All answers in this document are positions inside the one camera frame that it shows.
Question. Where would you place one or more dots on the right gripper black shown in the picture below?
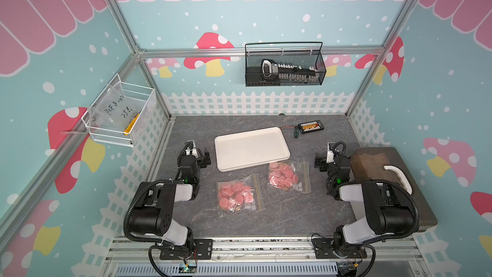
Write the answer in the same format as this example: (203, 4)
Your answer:
(324, 162)

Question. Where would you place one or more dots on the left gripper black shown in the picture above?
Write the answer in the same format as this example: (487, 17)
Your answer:
(202, 159)

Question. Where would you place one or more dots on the ziploc bag with pink cookies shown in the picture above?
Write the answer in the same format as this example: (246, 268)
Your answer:
(238, 195)
(290, 176)

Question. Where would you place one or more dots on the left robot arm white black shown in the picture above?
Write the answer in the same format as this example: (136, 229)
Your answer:
(149, 217)

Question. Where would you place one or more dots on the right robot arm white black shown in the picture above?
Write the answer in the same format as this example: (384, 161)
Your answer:
(375, 178)

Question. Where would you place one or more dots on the clear plastic bag with writing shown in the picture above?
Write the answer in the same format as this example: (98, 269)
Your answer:
(113, 110)

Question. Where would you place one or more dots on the black box with orange items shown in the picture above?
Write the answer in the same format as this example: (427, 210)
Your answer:
(309, 127)

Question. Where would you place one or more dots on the white plastic tray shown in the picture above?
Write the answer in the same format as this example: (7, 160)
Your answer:
(248, 149)

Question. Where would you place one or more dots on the yellow item in white basket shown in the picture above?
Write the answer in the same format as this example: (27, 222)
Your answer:
(130, 126)

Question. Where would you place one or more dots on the socket set in basket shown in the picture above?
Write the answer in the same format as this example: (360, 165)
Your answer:
(284, 73)

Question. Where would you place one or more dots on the white wire wall basket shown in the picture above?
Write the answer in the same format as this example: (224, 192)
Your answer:
(143, 98)

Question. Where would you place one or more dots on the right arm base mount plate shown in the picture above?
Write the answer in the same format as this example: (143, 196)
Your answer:
(333, 249)

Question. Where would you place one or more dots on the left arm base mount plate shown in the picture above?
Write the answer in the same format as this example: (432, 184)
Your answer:
(201, 249)

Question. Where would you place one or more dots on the black wire mesh basket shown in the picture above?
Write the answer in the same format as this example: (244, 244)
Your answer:
(304, 54)

